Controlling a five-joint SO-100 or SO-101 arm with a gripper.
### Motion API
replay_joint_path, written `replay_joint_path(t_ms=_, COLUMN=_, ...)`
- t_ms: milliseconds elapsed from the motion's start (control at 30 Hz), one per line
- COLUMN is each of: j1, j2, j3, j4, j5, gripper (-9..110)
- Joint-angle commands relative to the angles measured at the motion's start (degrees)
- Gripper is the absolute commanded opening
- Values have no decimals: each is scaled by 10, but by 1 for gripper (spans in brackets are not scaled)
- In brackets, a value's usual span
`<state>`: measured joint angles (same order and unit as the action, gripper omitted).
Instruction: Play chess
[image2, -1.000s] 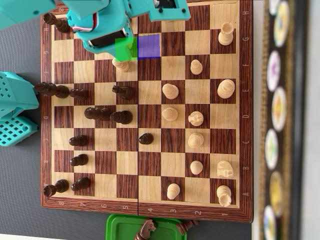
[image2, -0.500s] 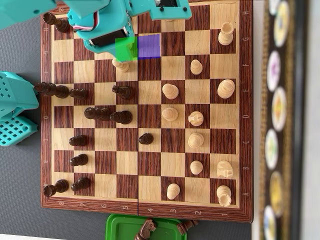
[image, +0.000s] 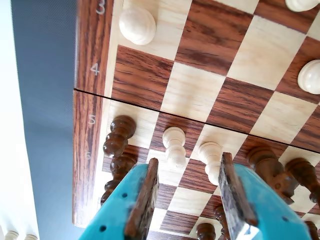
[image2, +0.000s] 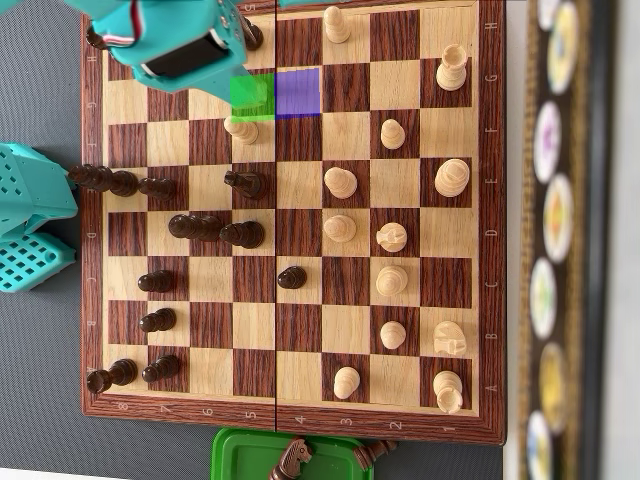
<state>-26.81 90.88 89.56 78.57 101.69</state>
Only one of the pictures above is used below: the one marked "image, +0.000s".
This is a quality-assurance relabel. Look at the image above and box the dark wooden queen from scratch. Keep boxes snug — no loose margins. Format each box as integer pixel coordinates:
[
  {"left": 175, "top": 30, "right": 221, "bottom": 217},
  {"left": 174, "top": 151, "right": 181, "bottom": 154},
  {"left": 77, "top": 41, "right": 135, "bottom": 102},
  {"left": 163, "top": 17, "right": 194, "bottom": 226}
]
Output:
[{"left": 304, "top": 221, "right": 320, "bottom": 240}]

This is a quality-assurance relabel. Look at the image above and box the dark wooden bishop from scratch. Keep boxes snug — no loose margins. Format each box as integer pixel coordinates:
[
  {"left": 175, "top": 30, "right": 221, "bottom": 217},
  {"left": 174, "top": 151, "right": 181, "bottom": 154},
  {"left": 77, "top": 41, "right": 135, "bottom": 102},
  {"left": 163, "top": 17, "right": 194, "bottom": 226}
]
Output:
[
  {"left": 100, "top": 154, "right": 138, "bottom": 206},
  {"left": 284, "top": 157, "right": 320, "bottom": 204}
]

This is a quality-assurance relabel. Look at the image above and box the dark grey textured mat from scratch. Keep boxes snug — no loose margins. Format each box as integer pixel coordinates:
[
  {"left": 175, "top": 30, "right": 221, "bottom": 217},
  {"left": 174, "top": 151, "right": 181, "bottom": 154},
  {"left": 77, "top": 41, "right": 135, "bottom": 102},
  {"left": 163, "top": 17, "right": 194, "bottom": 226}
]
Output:
[{"left": 10, "top": 0, "right": 87, "bottom": 240}]

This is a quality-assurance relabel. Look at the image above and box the light wooden pawn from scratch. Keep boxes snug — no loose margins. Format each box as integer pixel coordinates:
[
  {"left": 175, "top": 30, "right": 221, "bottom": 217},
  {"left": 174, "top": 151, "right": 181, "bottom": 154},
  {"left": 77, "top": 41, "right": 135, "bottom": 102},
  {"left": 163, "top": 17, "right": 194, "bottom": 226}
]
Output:
[
  {"left": 162, "top": 126, "right": 187, "bottom": 169},
  {"left": 284, "top": 0, "right": 320, "bottom": 13},
  {"left": 297, "top": 59, "right": 320, "bottom": 95},
  {"left": 198, "top": 141, "right": 224, "bottom": 186},
  {"left": 118, "top": 5, "right": 157, "bottom": 46}
]

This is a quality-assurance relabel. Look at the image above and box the dark wooden knight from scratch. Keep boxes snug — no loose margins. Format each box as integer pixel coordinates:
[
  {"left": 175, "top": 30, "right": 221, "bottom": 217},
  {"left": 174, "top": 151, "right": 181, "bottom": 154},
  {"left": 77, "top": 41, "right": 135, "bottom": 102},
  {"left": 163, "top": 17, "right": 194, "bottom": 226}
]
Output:
[{"left": 246, "top": 146, "right": 300, "bottom": 206}]

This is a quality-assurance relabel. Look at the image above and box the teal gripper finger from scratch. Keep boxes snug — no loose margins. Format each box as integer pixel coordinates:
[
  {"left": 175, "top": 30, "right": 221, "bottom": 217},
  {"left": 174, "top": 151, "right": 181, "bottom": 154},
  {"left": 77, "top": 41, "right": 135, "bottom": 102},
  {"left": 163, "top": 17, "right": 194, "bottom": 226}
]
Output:
[
  {"left": 217, "top": 151, "right": 312, "bottom": 240},
  {"left": 79, "top": 157, "right": 160, "bottom": 240}
]

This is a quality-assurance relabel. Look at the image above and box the dark wooden king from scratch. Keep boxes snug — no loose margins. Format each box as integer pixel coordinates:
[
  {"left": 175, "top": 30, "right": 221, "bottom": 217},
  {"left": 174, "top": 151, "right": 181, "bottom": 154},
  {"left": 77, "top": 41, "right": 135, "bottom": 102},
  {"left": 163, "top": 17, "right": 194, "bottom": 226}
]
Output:
[{"left": 196, "top": 222, "right": 217, "bottom": 240}]

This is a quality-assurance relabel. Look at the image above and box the dark wooden pawn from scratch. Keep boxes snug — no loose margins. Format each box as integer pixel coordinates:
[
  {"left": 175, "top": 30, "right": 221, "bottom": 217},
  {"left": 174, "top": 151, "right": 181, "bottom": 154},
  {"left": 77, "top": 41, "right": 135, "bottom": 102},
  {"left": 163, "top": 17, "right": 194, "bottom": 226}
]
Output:
[
  {"left": 103, "top": 114, "right": 138, "bottom": 159},
  {"left": 214, "top": 204, "right": 230, "bottom": 240}
]

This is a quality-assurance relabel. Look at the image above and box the wooden folding chessboard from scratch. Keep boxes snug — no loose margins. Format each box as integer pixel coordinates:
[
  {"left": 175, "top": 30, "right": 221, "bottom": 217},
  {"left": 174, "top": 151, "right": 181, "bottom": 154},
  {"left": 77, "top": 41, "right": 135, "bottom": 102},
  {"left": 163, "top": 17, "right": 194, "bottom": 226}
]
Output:
[{"left": 71, "top": 0, "right": 320, "bottom": 240}]

